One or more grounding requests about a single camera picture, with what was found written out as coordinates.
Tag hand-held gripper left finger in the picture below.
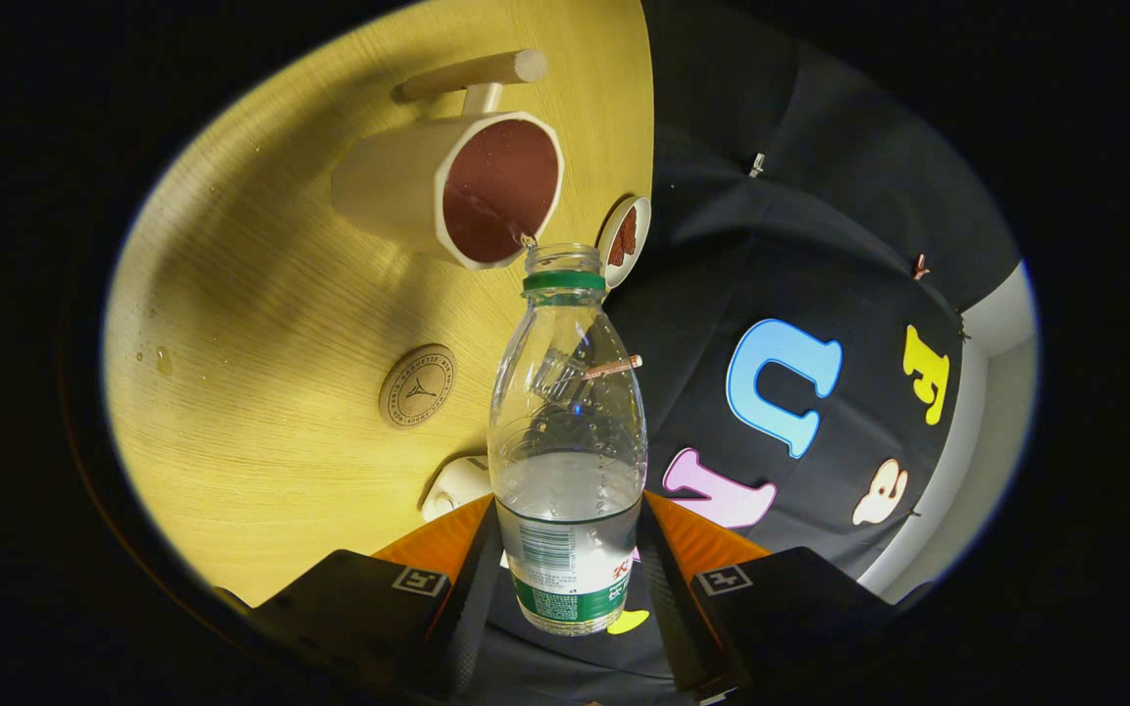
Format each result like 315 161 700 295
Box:
217 493 505 702

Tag beige cup with handle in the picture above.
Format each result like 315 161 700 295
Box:
332 49 565 271

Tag white toaster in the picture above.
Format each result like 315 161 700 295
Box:
420 455 493 523

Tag clear plastic juice bottle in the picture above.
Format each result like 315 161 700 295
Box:
487 243 648 636

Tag round cork coaster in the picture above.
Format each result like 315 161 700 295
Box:
378 343 458 430

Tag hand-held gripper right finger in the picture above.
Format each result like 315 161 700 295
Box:
636 490 895 702

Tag white round plate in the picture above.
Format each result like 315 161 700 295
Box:
596 195 652 289

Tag wooden table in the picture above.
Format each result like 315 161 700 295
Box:
102 0 654 609

